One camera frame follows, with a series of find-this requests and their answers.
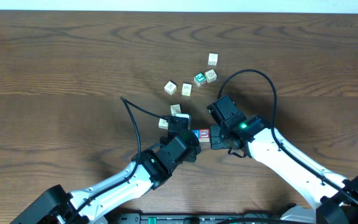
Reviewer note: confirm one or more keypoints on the wooden block beside green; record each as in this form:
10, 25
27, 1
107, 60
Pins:
210, 75

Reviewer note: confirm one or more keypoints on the red letter U block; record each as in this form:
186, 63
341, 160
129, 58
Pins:
204, 135

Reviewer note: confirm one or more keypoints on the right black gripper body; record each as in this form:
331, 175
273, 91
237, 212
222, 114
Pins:
219, 137

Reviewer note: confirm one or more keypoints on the wooden block left upper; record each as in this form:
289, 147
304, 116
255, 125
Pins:
170, 88

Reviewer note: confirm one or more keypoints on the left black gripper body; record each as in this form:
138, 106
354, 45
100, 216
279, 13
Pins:
197, 150

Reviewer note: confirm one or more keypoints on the wooden block lower left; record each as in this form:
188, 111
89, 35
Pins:
163, 123

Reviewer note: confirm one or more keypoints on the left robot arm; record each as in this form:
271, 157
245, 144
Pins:
147, 171

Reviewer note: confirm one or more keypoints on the far plain wooden block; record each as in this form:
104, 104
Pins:
212, 59

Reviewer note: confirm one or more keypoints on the blue letter T block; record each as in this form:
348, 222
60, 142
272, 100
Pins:
196, 132

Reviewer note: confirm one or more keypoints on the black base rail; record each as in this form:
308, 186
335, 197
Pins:
136, 218

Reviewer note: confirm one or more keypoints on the green letter J block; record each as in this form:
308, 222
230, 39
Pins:
199, 79

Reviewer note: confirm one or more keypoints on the wooden block centre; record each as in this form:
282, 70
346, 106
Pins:
175, 109

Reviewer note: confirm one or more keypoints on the yellow tinted wooden block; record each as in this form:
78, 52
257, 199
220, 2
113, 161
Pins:
186, 89

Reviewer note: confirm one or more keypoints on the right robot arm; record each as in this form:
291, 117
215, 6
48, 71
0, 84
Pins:
332, 197

